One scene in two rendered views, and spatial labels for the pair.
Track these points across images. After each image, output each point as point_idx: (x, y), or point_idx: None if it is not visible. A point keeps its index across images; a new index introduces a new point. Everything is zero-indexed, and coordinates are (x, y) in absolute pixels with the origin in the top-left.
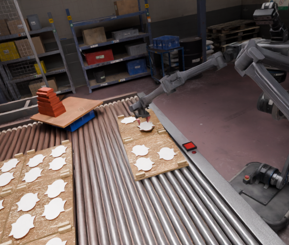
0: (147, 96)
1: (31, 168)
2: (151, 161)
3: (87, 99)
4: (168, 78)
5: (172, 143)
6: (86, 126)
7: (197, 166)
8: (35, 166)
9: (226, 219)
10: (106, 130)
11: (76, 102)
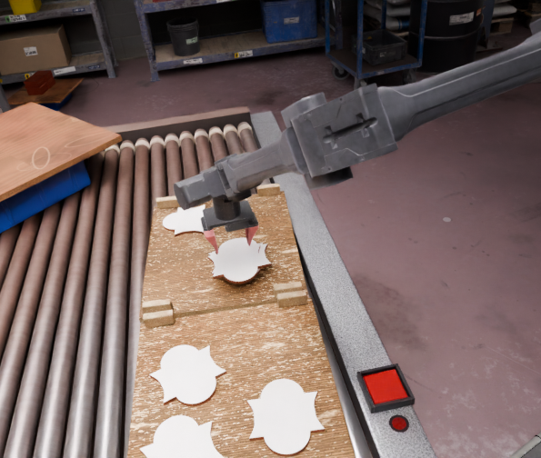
0: (239, 163)
1: None
2: (216, 442)
3: (77, 120)
4: (316, 114)
5: (318, 359)
6: (49, 217)
7: None
8: None
9: None
10: (106, 246)
11: (38, 126)
